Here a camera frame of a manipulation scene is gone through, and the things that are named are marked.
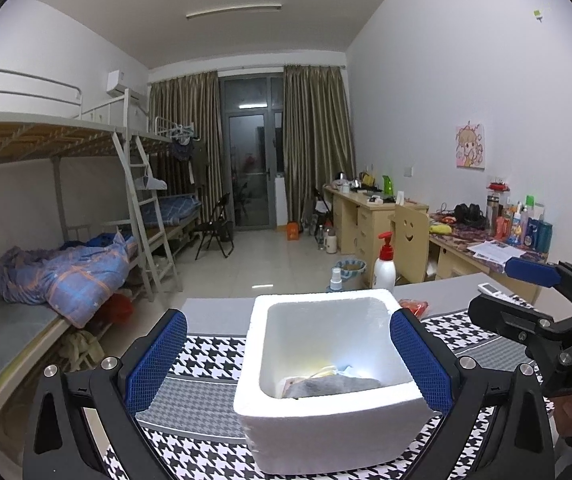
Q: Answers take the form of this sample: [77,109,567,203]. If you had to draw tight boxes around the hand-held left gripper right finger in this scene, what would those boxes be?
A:
[388,308,557,480]

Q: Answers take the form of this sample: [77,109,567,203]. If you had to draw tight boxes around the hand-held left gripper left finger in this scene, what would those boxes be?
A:
[22,308,189,480]

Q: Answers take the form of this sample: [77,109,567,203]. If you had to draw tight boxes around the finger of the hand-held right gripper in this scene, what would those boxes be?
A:
[504,256,572,307]
[467,294,572,357]

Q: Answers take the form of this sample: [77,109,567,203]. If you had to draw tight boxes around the grey cloth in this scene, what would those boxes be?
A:
[283,375,383,400]

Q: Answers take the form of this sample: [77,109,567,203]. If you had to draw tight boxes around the white foam box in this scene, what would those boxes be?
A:
[233,288,442,476]

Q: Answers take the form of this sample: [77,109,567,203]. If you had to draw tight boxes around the person's right hand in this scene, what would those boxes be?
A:
[553,394,572,439]

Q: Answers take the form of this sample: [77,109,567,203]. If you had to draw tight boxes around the white remote control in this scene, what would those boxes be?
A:
[477,282,532,306]

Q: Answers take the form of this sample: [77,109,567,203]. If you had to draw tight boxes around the printed paper sheets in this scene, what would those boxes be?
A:
[466,240,522,263]

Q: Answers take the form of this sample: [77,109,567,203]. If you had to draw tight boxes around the houndstooth table mat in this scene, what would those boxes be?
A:
[100,307,567,480]

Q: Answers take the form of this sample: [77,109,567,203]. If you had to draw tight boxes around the cluster of toiletry bottles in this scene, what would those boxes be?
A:
[486,180,554,253]

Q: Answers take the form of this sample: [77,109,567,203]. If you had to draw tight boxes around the red snack packet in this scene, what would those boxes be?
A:
[398,298,431,317]

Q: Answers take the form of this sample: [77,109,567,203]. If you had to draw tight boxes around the red cloth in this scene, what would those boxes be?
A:
[98,292,134,326]

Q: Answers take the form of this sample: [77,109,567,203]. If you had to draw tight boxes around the desk with patterned cloth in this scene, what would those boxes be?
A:
[428,212,549,291]

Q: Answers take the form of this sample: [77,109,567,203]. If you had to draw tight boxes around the pale yellow cloth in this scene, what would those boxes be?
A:
[60,330,104,371]

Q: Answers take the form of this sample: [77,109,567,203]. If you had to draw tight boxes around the black headphones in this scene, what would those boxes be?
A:
[453,203,487,225]

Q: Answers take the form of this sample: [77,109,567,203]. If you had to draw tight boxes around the white pump lotion bottle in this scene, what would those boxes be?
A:
[372,231,397,293]

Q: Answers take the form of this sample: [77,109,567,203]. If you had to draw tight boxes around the trash bin with blue bag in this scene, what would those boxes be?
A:
[333,257,368,291]

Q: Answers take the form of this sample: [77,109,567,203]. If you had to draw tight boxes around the blue checked quilt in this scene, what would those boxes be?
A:
[0,232,139,328]

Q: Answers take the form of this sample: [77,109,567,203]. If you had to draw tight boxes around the wooden smiley chair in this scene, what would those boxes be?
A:
[395,205,432,283]

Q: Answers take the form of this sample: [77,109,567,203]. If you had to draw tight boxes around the black folding chair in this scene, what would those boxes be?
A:
[195,192,237,261]

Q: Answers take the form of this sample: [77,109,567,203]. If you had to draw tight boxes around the wooden desk with drawers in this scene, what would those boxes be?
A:
[323,186,429,261]

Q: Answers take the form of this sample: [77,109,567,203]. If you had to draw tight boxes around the blue checked bedsheet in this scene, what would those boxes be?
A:
[158,195,203,226]

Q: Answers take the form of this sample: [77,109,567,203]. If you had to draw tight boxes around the dark hanging clothes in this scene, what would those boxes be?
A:
[171,137,209,186]

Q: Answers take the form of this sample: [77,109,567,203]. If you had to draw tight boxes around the glass balcony door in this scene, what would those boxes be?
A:
[219,74,287,233]

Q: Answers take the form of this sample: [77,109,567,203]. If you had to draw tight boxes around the brown curtain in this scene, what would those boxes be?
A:
[148,71,224,233]
[283,64,357,233]

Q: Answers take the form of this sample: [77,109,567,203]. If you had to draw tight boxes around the white metal bunk bed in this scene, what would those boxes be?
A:
[0,65,187,426]

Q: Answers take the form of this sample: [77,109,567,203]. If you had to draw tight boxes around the white air conditioner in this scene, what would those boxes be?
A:
[106,70,147,98]

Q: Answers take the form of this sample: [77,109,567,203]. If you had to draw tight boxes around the ceiling tube lamp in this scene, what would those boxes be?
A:
[186,4,283,21]

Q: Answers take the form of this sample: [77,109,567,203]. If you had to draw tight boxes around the pink cartoon wall poster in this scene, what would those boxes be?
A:
[456,121,487,171]

